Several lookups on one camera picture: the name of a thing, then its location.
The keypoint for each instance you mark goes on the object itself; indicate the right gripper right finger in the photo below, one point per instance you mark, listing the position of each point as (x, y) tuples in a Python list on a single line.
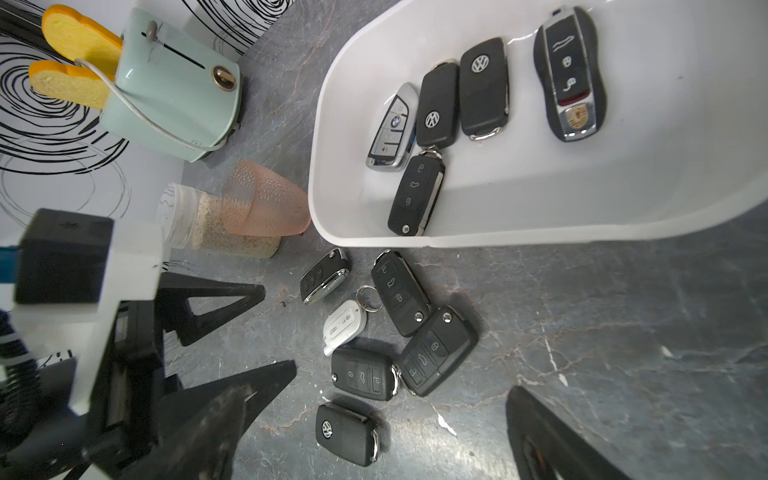
[(545, 447)]

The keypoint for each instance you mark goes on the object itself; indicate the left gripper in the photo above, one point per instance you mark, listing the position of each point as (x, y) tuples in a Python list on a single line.
[(135, 372)]

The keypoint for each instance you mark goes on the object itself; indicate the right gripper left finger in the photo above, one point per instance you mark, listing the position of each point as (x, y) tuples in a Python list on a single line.
[(203, 448)]

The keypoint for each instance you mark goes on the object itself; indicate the silver bmw key fob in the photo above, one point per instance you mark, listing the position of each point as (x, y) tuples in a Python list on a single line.
[(395, 135)]

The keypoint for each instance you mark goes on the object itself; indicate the lone black vw key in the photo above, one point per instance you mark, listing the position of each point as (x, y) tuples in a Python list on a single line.
[(438, 108)]

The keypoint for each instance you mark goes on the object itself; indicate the white storage box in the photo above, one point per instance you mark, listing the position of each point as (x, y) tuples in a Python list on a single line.
[(683, 146)]

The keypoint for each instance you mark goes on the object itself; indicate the black vw key vertical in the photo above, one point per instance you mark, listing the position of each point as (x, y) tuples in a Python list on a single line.
[(484, 89)]

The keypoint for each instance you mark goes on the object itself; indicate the chrome-trimmed porsche key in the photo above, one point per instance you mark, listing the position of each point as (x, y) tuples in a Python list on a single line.
[(565, 56)]

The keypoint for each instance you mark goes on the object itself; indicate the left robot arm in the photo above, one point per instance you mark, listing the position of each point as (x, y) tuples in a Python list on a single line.
[(42, 437)]

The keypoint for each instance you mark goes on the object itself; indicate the black silver-edged key fob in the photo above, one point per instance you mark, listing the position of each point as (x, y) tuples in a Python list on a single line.
[(324, 276)]

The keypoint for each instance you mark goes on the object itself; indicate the white key fob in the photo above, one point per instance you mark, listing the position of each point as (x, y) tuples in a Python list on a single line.
[(350, 318)]

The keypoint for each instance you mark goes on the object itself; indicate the black flip key middle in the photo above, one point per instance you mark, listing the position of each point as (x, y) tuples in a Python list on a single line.
[(436, 351)]

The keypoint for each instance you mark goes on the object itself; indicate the black flip key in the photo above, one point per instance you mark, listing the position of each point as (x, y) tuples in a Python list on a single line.
[(436, 351), (401, 293)]

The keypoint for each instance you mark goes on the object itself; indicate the black vw key lower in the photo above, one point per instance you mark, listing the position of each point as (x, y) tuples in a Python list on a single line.
[(347, 434)]

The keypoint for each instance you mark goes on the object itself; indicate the black three-button key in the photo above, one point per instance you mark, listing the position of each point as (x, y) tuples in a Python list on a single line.
[(368, 374)]

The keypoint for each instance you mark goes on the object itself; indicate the black flip key upper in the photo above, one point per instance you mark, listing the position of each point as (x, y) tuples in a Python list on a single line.
[(401, 293)]

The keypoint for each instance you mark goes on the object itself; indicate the clear jar with grain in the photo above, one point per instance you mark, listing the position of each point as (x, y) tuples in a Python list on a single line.
[(191, 219)]

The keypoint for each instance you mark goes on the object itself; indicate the pink translucent cup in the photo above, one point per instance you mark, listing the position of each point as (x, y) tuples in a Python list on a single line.
[(258, 202)]

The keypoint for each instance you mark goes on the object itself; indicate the front yellow toast slice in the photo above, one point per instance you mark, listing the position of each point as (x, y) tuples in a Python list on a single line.
[(68, 83)]

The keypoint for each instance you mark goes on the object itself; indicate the yellow toast slice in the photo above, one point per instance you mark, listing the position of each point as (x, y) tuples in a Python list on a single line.
[(77, 37), (68, 83)]

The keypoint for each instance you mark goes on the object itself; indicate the rear yellow toast slice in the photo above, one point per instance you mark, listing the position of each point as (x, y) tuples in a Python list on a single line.
[(77, 37)]

